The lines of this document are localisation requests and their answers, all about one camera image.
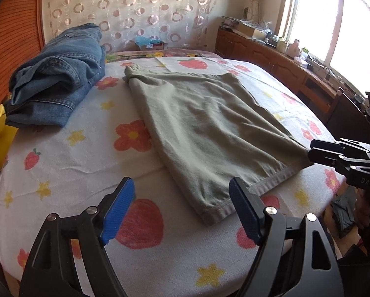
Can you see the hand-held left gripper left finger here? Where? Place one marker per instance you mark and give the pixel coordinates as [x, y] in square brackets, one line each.
[117, 210]

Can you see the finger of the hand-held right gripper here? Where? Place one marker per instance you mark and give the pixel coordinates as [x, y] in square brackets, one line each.
[319, 156]
[322, 144]

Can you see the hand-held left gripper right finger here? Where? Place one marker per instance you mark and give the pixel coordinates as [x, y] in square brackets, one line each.
[246, 213]

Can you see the dark cloth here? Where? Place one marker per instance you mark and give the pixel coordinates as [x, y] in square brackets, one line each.
[344, 213]

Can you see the white flower print sheet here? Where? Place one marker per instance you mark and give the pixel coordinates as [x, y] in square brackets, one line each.
[89, 161]

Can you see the white tissue box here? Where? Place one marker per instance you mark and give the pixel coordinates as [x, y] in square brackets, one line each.
[302, 61]

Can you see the long wooden cabinet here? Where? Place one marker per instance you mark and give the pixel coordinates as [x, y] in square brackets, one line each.
[274, 62]

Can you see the pink bottle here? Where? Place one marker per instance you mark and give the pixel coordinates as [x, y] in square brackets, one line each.
[294, 49]

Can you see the open cardboard box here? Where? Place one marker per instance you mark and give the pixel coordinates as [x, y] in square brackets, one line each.
[246, 29]

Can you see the blue jeans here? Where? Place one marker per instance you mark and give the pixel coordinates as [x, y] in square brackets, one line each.
[55, 74]

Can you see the large floral blanket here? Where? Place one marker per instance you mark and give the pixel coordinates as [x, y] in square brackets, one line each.
[123, 56]

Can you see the stack of small boxes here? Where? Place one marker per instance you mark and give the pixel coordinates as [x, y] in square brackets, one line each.
[229, 22]

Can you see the small cardboard box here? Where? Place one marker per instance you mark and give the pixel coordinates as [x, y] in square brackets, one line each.
[155, 46]

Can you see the circle pattern curtain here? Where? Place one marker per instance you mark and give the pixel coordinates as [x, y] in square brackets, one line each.
[141, 6]

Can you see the wooden slatted wardrobe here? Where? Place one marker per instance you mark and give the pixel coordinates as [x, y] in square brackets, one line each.
[15, 21]

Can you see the wooden frame window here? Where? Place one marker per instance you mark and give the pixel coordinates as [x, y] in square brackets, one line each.
[327, 21]

